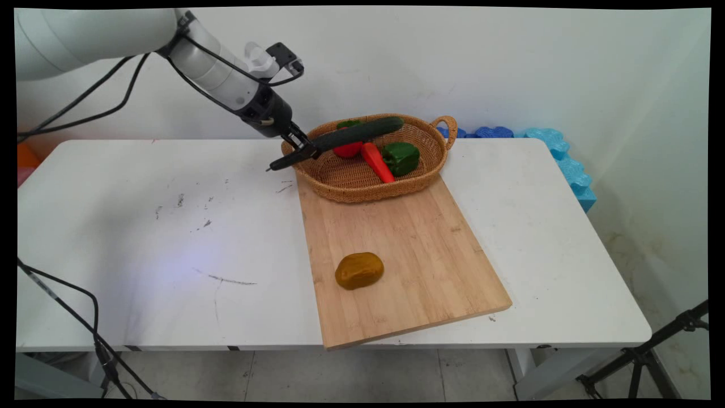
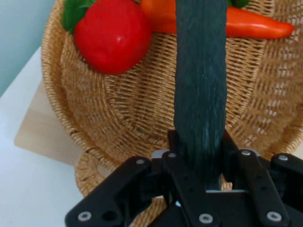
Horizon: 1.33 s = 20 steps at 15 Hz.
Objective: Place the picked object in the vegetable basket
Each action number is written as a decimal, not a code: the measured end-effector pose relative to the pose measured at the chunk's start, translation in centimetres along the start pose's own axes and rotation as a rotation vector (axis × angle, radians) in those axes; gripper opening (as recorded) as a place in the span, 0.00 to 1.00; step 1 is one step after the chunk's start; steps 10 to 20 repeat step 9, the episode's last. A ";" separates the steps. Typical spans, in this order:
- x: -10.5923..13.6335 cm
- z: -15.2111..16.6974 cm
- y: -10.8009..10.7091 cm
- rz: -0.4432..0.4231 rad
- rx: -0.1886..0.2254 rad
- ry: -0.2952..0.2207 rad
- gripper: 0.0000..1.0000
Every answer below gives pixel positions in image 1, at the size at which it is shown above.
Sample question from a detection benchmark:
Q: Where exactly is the red toy tomato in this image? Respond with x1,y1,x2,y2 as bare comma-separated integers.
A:
332,126,364,159

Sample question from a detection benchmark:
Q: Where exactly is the dark green cucumber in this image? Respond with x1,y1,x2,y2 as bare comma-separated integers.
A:
266,116,406,172

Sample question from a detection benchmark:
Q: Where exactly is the orange box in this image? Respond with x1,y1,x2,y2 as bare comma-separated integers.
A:
16,142,44,188

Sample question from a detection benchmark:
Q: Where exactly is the wooden cutting board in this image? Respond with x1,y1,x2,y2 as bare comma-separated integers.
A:
296,173,514,351

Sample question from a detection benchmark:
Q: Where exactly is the black tripod stand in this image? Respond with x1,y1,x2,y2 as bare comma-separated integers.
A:
576,300,710,400

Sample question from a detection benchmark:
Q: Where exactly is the light blue foam piece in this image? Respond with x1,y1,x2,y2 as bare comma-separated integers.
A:
523,127,598,214

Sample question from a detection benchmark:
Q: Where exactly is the green toy bell pepper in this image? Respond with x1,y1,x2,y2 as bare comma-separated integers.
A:
381,142,421,177

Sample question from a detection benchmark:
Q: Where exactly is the brown toy potato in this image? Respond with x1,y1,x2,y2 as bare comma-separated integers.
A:
335,252,385,291

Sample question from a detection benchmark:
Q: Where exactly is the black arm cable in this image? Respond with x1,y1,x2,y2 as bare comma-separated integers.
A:
16,17,305,143

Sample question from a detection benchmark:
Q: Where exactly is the orange toy carrot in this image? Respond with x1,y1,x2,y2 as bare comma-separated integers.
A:
361,142,396,184

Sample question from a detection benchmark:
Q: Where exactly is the woven wicker basket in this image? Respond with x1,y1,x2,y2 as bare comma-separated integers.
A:
282,113,458,205

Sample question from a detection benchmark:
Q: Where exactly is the black floor cable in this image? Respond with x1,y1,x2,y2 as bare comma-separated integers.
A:
16,257,166,401

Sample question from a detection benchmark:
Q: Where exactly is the white table leg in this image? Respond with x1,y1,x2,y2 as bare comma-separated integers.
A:
506,345,601,401

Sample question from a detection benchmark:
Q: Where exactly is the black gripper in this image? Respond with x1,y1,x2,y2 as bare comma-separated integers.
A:
249,90,321,163

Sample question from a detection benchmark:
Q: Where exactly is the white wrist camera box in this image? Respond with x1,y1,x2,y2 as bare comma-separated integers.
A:
244,41,305,80

